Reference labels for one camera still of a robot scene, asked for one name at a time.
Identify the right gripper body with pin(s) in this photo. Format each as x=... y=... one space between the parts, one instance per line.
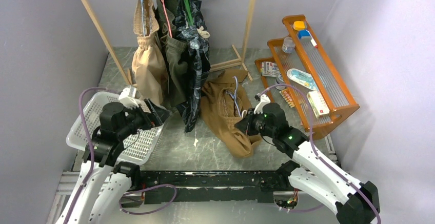
x=251 y=127

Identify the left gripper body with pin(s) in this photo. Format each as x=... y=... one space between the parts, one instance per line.
x=148 y=120

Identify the white plastic laundry basket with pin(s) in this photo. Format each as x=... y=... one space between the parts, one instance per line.
x=108 y=119

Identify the brown shorts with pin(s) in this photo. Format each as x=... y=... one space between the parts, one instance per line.
x=218 y=112

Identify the light blue wire hanger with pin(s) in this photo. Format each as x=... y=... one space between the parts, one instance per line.
x=233 y=96

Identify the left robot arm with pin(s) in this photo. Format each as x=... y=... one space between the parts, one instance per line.
x=103 y=180

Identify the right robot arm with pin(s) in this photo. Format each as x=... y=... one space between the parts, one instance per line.
x=310 y=171

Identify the beige shorts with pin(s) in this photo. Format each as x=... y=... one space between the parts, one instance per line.
x=148 y=64

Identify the olive green shorts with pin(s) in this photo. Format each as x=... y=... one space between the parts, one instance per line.
x=173 y=52

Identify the green hanger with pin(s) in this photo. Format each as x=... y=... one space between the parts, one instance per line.
x=188 y=13

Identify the crayon pack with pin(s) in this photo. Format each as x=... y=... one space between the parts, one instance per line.
x=287 y=98

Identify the round tin can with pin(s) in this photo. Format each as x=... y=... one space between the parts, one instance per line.
x=279 y=80

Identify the colourful snack packet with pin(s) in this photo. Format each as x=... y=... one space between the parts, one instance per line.
x=269 y=69

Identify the wooden clothes rack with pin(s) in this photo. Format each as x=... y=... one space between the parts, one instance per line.
x=239 y=61

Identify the orange wooden shelf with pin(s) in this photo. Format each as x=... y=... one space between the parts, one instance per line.
x=317 y=63

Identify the white red box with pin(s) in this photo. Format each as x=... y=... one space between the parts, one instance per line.
x=318 y=104

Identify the light blue oval package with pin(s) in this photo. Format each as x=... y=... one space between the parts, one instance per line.
x=302 y=78

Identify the clear plastic jar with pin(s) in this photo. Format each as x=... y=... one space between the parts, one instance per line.
x=288 y=45

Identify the blue white box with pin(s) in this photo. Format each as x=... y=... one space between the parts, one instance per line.
x=305 y=36

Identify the yellow sponge block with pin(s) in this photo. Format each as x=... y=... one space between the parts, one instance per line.
x=299 y=25

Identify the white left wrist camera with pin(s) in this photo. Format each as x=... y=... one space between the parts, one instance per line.
x=127 y=97

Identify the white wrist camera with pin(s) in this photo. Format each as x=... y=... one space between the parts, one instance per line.
x=264 y=100
x=127 y=97

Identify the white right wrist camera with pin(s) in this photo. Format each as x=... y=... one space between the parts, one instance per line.
x=264 y=100

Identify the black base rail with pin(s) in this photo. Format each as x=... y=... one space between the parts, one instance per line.
x=263 y=186

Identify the pink wire hanger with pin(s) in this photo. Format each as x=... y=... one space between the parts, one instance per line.
x=167 y=18

